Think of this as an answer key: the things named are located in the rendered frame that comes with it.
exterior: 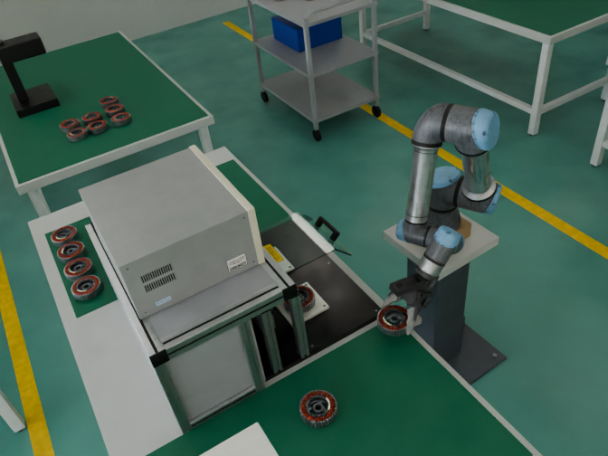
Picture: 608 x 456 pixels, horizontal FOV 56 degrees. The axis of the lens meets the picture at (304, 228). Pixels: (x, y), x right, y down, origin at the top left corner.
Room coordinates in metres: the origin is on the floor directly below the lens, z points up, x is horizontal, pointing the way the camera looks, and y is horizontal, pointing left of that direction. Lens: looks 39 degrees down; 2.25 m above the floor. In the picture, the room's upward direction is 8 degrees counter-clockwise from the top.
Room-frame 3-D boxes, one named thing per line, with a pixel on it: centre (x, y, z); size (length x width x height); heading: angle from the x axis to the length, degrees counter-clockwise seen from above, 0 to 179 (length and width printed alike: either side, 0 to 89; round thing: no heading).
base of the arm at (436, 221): (1.69, -0.53, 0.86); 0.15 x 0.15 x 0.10
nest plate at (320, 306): (1.39, 0.05, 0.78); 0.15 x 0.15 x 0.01; 26
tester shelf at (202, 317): (1.36, 0.39, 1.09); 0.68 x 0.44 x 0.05; 26
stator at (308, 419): (0.97, 0.03, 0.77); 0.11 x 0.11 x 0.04
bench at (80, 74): (3.54, 1.33, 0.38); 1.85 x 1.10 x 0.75; 26
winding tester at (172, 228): (1.37, 0.40, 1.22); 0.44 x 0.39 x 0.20; 26
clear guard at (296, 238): (1.39, 0.06, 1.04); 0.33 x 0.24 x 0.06; 116
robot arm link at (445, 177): (1.68, -0.54, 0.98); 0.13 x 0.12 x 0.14; 54
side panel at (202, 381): (1.03, 0.32, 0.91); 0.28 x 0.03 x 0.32; 116
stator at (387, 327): (1.22, -0.25, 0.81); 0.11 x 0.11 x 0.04
